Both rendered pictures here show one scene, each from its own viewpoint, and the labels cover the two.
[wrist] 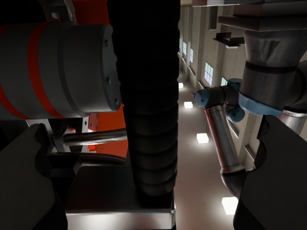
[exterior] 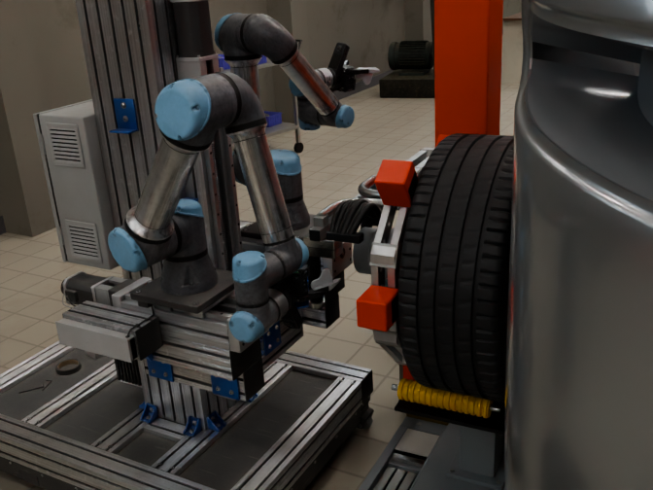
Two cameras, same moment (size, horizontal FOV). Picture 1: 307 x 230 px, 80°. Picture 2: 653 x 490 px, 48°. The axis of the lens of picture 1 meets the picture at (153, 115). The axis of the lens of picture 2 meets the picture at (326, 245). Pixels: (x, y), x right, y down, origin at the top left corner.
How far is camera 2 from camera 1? 1.87 m
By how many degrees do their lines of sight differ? 59
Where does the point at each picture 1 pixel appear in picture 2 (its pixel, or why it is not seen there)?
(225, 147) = (299, 81)
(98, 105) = (358, 247)
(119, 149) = (449, 52)
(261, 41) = (295, 220)
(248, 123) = not seen: outside the picture
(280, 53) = not seen: hidden behind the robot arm
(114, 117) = (448, 112)
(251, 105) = (289, 169)
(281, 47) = not seen: hidden behind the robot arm
